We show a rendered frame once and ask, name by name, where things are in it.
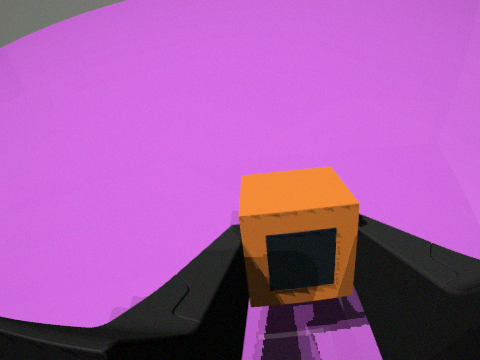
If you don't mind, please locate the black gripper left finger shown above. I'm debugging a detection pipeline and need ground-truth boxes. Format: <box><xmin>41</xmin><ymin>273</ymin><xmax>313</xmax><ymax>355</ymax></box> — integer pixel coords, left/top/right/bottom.
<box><xmin>0</xmin><ymin>224</ymin><xmax>249</xmax><ymax>360</ymax></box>

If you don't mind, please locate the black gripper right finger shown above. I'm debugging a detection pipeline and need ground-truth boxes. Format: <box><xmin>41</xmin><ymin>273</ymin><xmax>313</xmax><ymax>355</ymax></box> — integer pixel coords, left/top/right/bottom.
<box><xmin>353</xmin><ymin>213</ymin><xmax>480</xmax><ymax>360</ymax></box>

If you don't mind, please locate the orange block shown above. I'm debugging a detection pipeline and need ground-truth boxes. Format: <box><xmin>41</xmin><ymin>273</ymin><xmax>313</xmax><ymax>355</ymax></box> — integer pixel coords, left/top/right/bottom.
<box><xmin>239</xmin><ymin>167</ymin><xmax>359</xmax><ymax>308</ymax></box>

